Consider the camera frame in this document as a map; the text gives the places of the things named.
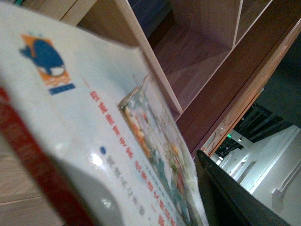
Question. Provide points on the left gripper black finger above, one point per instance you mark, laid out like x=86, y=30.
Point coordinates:
x=227, y=203

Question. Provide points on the white paperback book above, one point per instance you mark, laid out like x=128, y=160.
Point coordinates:
x=85, y=116

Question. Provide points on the left wooden shelf cabinet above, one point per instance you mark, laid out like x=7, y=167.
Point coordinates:
x=212, y=56

